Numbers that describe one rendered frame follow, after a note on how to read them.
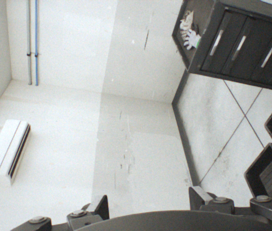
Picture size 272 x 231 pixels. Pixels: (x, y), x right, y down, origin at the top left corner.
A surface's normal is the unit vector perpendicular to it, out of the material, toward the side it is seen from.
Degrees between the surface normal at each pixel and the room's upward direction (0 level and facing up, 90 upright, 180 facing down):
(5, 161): 94
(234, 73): 90
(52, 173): 90
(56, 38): 90
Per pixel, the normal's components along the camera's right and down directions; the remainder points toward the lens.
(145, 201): 0.22, -0.76
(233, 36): 0.05, 0.64
